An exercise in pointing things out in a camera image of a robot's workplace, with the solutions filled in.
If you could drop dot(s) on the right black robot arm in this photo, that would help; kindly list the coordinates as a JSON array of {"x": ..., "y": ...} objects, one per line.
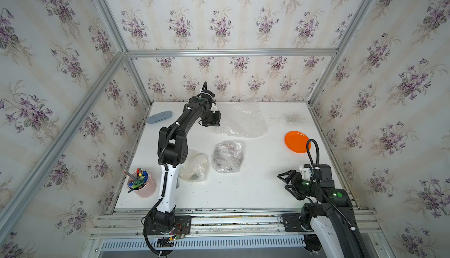
[{"x": 328, "y": 217}]

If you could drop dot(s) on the aluminium front rail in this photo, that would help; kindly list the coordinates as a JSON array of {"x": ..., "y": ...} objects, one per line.
[{"x": 203, "y": 223}]

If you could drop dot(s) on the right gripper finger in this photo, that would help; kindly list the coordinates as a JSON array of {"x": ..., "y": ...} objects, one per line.
[
  {"x": 294, "y": 192},
  {"x": 287, "y": 177}
]

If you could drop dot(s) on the orange dinner plate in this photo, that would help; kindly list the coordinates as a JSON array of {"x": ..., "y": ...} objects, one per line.
[{"x": 297, "y": 142}]

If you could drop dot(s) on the bubble wrap around orange plate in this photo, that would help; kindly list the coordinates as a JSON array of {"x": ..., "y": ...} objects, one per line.
[{"x": 242, "y": 119}]

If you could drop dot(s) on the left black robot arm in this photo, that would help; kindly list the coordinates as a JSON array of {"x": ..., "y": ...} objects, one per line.
[{"x": 172, "y": 152}]

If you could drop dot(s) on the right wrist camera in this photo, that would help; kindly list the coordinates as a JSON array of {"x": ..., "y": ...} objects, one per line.
[{"x": 307, "y": 172}]

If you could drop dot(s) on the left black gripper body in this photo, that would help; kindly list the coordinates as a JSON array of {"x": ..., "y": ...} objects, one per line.
[{"x": 211, "y": 119}]

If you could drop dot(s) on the pink pen cup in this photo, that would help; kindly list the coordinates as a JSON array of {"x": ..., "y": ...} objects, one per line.
[{"x": 140, "y": 182}]

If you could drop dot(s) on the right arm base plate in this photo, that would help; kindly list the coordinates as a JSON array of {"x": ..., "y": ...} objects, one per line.
[{"x": 309, "y": 224}]

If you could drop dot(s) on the white vented panel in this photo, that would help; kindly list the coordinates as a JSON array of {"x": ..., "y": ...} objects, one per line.
[{"x": 207, "y": 243}]

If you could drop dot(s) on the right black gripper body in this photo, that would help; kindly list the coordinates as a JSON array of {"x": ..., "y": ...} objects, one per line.
[{"x": 305, "y": 187}]

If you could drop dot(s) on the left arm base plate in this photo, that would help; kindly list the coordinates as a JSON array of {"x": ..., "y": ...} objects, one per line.
[{"x": 181, "y": 226}]

